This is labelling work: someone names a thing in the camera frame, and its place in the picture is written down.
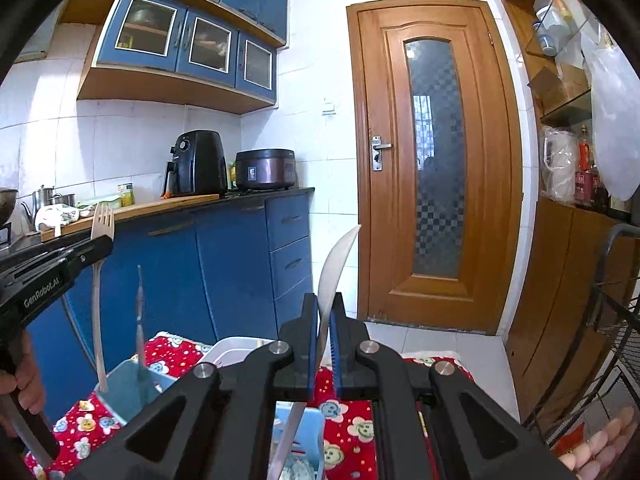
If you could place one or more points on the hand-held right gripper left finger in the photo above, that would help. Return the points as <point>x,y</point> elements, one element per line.
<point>313,355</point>

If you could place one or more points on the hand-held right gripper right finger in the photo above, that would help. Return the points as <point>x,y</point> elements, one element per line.
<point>336,355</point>

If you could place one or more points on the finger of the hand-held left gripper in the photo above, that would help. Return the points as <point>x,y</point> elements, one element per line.
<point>85,257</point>

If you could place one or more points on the beige plastic fork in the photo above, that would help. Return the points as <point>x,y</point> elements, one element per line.
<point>102,230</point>

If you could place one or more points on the person's left hand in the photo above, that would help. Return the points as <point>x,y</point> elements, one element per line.
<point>27,385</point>

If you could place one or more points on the red smiley printed cloth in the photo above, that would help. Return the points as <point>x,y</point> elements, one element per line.
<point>350,422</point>

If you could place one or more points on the steel kettle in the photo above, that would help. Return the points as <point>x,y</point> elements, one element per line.
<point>42,199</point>

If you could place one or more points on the grey metal utensil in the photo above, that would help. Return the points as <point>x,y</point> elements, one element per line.
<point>139,310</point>

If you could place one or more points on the small blue basket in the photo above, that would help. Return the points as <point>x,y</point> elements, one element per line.
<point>311,435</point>

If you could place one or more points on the white plastic container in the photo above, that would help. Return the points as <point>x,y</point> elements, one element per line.
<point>232,349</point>

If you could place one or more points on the dark wok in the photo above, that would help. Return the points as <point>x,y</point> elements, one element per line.
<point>7,202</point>

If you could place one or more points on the blue base cabinet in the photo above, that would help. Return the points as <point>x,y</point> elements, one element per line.
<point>225,260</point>

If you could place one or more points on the wooden door with glass panel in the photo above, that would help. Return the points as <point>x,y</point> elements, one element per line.
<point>390,220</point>

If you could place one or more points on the black air fryer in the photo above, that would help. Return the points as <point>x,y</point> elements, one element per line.
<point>197,165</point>

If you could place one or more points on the dark rice cooker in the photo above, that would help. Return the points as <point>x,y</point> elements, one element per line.
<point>265,170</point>

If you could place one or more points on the wooden cabinet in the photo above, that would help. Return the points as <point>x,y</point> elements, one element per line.
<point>550,285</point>

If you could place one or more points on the white jug in plastic wrap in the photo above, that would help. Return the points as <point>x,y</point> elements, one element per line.
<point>557,165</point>

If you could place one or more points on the red label bottle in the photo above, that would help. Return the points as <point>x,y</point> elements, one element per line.
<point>585,175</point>

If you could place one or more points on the cardboard box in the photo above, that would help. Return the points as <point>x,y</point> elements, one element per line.
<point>555,87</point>

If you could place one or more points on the white plastic bag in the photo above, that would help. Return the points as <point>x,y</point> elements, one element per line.
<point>612,110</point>

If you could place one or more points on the clear plastic jar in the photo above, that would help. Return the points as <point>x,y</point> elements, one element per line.
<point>550,32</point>

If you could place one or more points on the blue glass-front wall cabinet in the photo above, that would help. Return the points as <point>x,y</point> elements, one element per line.
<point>180,55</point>

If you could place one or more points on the white light switch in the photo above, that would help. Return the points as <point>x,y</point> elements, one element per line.
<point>328,108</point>

